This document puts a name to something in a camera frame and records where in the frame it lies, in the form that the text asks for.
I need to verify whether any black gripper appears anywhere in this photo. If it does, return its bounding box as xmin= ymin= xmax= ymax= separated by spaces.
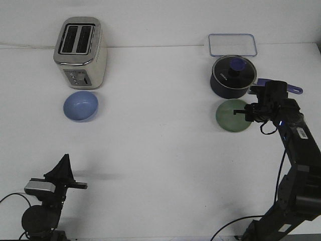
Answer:
xmin=233 ymin=80 xmax=288 ymax=123
xmin=44 ymin=154 xmax=88 ymax=201

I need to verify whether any green bowl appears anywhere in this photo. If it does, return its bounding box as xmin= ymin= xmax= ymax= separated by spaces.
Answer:
xmin=215 ymin=99 xmax=251 ymax=133

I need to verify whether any blue bowl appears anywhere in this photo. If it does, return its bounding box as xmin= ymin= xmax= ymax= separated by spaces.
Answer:
xmin=63 ymin=91 xmax=99 ymax=123

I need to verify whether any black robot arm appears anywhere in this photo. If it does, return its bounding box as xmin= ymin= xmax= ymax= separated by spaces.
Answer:
xmin=22 ymin=154 xmax=87 ymax=240
xmin=234 ymin=80 xmax=320 ymax=240

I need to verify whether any dark blue saucepan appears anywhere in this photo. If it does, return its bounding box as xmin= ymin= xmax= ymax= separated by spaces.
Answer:
xmin=210 ymin=55 xmax=303 ymax=99

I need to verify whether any glass pot lid blue knob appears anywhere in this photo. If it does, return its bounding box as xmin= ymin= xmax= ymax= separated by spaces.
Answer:
xmin=212 ymin=55 xmax=257 ymax=90

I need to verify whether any clear blue-rimmed container lid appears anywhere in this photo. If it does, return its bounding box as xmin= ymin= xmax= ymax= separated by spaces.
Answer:
xmin=208 ymin=33 xmax=257 ymax=57

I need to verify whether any silver two-slot toaster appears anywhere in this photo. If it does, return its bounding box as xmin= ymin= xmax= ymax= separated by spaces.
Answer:
xmin=53 ymin=17 xmax=107 ymax=90

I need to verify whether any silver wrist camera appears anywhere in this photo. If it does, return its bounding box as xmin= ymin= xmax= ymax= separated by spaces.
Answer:
xmin=24 ymin=179 xmax=56 ymax=194

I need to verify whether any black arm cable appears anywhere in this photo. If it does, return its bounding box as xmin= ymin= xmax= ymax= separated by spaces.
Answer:
xmin=0 ymin=192 xmax=32 ymax=209
xmin=210 ymin=120 xmax=291 ymax=241

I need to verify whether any white toaster power cord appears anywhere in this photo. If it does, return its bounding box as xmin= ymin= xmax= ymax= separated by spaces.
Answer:
xmin=0 ymin=42 xmax=56 ymax=50

